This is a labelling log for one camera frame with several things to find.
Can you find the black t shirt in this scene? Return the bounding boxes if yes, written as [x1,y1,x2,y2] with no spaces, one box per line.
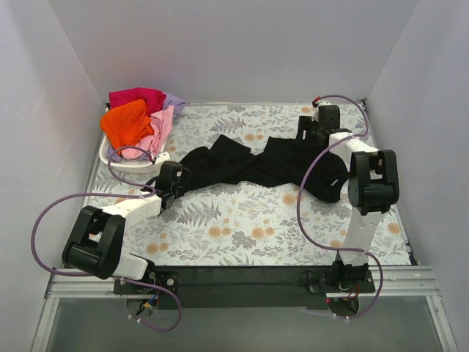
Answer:
[181,135,348,203]

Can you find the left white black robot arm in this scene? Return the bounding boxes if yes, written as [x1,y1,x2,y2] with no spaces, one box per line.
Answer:
[62,161,191,293]

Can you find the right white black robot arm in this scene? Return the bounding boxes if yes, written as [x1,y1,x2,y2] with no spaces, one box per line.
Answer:
[295,104,399,292]

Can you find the white plastic laundry basket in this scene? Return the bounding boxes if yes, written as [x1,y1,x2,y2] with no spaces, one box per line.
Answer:
[98,136,162,174]

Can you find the pink t shirt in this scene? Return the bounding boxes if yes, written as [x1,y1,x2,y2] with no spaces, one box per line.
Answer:
[136,106,173,155]

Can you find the floral patterned table mat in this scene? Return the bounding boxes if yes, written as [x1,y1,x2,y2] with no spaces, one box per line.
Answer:
[86,103,417,267]

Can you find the orange t shirt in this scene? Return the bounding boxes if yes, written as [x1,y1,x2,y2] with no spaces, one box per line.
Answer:
[100,99,154,150]

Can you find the lavender t shirt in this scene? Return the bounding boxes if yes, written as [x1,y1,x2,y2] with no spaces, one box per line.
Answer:
[163,92,187,117]

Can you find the magenta t shirt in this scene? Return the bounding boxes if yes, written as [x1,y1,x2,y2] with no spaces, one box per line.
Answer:
[108,87,166,111]

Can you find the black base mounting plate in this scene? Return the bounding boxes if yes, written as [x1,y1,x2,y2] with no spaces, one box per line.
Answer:
[113,266,377,311]

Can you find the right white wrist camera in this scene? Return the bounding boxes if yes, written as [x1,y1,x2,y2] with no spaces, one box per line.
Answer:
[311,97,330,121]

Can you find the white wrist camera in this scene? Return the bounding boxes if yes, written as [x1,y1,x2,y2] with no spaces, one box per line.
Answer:
[311,97,330,121]
[150,152,171,165]

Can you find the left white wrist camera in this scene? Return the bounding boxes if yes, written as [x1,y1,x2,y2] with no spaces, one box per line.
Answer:
[150,152,171,165]

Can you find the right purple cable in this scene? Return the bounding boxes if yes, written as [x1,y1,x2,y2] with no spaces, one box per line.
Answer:
[296,93,384,320]

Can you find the aluminium frame rail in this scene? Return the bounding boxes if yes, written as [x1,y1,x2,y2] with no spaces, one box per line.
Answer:
[45,265,440,298]

